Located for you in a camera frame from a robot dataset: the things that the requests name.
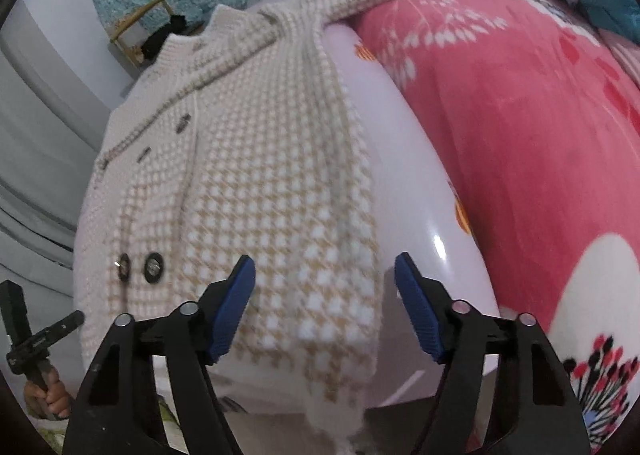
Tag pink striped sheet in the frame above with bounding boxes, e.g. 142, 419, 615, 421
597, 27, 640, 88

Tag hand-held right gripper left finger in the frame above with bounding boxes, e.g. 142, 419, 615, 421
62, 255, 257, 455

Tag person's left hand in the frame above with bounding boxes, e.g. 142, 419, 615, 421
24, 370, 71, 420

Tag beige houndstooth knit coat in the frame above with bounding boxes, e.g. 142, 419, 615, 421
75, 0, 517, 443

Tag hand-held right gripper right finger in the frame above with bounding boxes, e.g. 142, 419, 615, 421
395, 252, 591, 455

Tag wooden chair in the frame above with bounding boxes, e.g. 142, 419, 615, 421
109, 0, 173, 68

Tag pink floral blanket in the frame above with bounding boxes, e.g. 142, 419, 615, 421
320, 0, 640, 455

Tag white curtain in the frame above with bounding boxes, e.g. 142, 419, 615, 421
0, 0, 113, 286

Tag black bag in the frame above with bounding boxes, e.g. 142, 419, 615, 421
140, 14, 188, 60

